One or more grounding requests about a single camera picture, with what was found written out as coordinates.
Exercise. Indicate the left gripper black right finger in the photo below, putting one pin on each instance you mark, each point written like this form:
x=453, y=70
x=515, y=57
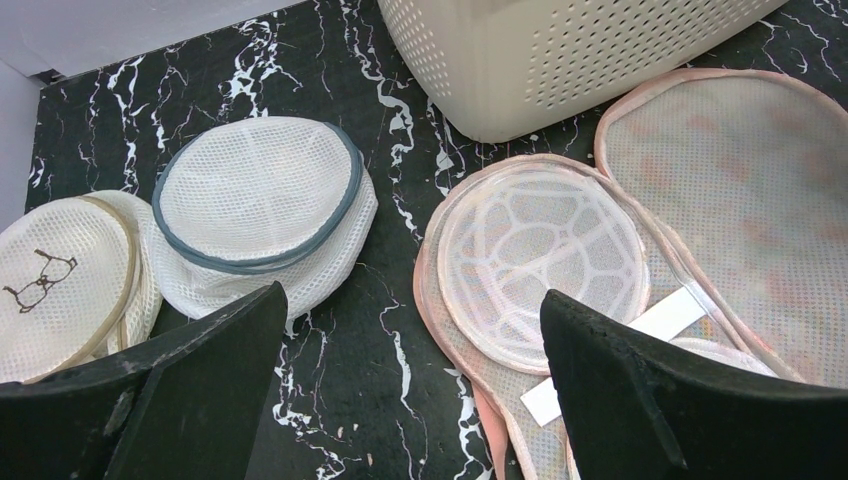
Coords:
x=636, y=407

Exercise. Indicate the cream plastic laundry basket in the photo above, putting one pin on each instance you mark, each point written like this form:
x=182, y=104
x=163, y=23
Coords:
x=498, y=70

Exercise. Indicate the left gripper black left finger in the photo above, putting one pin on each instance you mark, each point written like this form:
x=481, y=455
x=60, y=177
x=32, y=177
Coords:
x=185, y=404

